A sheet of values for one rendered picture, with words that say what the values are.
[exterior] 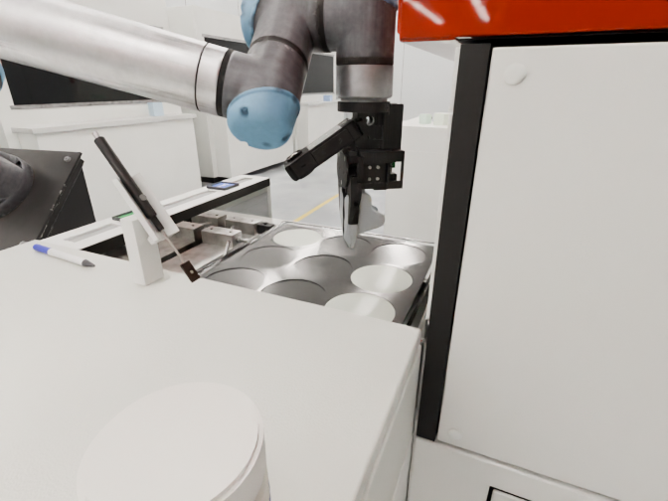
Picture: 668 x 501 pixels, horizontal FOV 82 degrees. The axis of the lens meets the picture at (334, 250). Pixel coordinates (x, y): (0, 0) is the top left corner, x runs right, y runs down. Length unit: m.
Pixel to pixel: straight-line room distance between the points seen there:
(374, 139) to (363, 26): 0.14
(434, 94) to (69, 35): 8.22
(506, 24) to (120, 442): 0.34
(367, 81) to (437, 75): 8.06
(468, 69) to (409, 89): 8.35
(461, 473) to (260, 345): 0.28
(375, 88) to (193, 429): 0.44
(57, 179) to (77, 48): 0.54
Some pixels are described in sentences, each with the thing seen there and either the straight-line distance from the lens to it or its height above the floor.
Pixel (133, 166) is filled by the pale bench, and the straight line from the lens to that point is 4.18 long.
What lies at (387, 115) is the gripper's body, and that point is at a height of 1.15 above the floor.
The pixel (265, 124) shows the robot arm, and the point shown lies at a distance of 0.45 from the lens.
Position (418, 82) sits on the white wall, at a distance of 8.64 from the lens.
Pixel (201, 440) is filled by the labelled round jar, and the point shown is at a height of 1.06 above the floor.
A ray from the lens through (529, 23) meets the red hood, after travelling 0.34.
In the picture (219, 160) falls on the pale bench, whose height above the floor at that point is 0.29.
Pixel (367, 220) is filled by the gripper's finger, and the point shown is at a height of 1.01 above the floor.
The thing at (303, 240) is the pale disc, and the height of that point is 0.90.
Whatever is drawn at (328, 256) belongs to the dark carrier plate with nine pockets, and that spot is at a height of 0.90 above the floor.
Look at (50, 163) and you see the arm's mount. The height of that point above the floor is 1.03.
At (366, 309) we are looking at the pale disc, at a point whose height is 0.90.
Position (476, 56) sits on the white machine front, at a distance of 0.34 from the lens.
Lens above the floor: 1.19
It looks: 23 degrees down
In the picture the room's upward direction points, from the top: straight up
